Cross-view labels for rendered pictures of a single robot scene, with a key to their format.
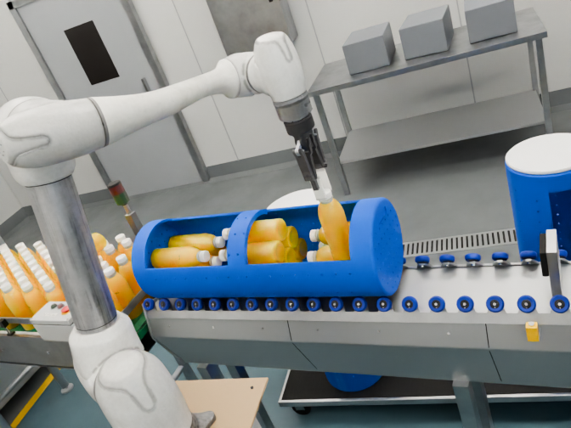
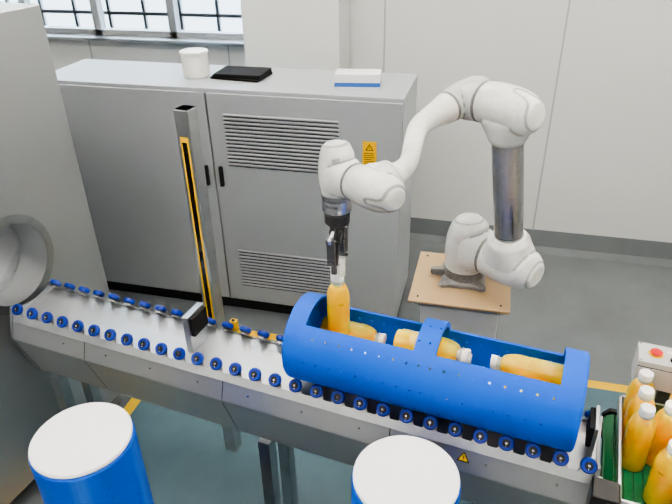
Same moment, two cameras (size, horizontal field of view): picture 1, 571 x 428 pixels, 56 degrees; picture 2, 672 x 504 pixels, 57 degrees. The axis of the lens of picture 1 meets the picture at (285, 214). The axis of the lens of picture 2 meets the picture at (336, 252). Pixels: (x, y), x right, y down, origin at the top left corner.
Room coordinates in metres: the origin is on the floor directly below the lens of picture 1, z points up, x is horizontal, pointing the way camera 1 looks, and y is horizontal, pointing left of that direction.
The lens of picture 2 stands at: (2.91, -0.40, 2.35)
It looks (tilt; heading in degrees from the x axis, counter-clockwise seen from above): 30 degrees down; 170
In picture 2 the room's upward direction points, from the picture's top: 1 degrees counter-clockwise
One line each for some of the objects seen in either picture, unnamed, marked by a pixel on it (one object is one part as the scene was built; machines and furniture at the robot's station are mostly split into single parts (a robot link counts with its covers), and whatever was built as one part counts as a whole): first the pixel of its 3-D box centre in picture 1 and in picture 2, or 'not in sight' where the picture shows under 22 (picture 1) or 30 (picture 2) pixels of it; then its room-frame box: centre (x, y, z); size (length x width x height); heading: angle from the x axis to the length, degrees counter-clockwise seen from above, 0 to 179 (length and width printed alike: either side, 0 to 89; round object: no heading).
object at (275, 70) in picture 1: (275, 65); (339, 168); (1.33, -0.11, 1.68); 0.13 x 0.11 x 0.16; 30
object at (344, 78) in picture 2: not in sight; (358, 78); (-0.32, 0.30, 1.48); 0.24 x 0.12 x 0.08; 73
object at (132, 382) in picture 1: (138, 396); (468, 242); (0.97, 0.46, 1.18); 0.18 x 0.16 x 0.22; 30
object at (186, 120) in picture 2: not in sight; (213, 304); (0.71, -0.55, 0.85); 0.06 x 0.06 x 1.70; 57
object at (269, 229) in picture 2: not in sight; (235, 193); (-0.68, -0.41, 0.72); 2.15 x 0.54 x 1.45; 65
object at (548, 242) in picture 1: (551, 265); (197, 328); (1.07, -0.59, 1.00); 0.10 x 0.04 x 0.15; 147
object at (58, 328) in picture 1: (65, 320); (670, 370); (1.66, 0.86, 1.05); 0.20 x 0.10 x 0.10; 57
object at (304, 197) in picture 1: (296, 208); (405, 476); (1.87, -0.05, 1.03); 0.28 x 0.28 x 0.01
